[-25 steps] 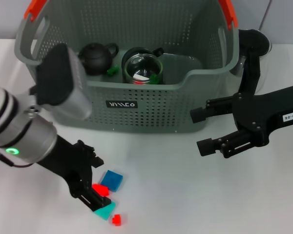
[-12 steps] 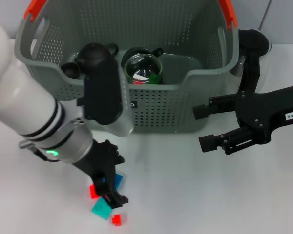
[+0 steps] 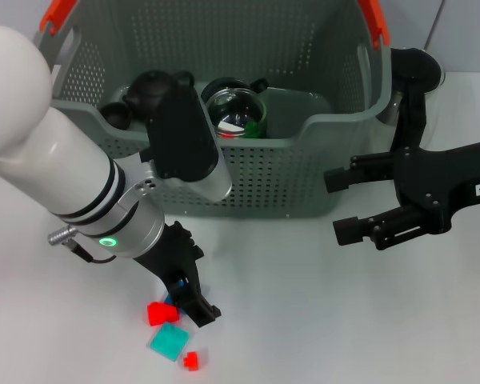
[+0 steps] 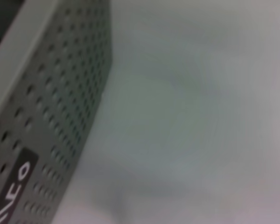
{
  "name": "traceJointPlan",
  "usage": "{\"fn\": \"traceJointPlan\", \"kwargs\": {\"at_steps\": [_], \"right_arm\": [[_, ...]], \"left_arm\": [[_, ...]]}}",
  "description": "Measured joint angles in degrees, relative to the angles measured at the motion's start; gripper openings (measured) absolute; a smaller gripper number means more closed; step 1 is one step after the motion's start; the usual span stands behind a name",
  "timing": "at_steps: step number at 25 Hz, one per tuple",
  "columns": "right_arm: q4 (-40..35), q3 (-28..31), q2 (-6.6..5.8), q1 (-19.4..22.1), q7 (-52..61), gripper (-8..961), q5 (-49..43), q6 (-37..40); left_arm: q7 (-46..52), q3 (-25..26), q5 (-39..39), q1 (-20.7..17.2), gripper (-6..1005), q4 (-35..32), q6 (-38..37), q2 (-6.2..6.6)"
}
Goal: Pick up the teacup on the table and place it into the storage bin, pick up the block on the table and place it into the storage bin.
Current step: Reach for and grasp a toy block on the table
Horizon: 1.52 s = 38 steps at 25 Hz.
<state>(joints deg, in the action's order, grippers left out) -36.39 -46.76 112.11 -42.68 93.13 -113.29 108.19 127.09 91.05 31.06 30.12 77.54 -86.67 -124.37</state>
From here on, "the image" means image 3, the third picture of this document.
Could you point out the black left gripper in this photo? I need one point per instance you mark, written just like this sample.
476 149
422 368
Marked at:
176 256

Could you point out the green toy brick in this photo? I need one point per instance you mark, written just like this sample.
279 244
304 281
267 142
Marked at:
253 130

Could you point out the large red toy brick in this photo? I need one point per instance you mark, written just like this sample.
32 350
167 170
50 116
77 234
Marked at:
160 313

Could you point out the cyan toy plate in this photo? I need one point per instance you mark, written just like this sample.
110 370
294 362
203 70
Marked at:
168 342

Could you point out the long white toy brick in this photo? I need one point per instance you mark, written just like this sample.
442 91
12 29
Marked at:
231 128

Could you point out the grey perforated storage bin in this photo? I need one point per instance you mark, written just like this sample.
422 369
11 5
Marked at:
284 180

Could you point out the small red toy brick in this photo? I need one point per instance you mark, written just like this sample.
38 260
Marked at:
229 137
190 361

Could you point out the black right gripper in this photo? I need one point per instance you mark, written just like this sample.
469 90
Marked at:
436 184

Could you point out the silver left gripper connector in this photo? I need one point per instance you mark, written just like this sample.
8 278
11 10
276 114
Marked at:
60 236

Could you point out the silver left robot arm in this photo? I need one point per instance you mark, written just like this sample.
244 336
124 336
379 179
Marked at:
64 160

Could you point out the small black ceramic teacup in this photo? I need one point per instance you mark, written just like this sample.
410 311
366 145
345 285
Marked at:
116 114

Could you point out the black ceramic teapot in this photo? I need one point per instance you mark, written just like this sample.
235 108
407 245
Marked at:
144 88

